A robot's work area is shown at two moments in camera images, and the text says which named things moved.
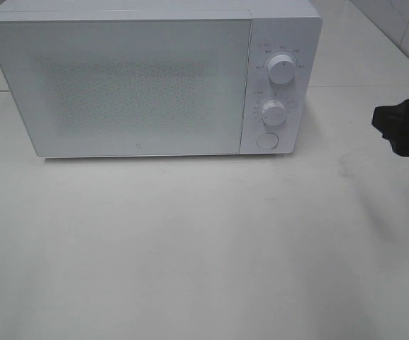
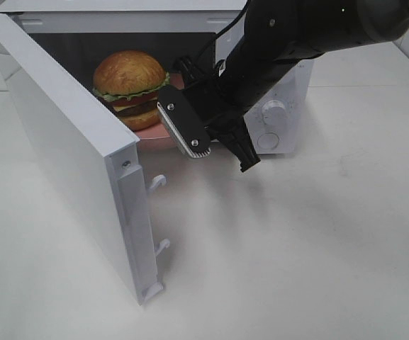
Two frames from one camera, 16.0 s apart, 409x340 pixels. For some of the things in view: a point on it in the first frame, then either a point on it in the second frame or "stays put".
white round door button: (267, 141) stays put
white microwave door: (127, 87) to (103, 164)
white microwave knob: (273, 112) stays put
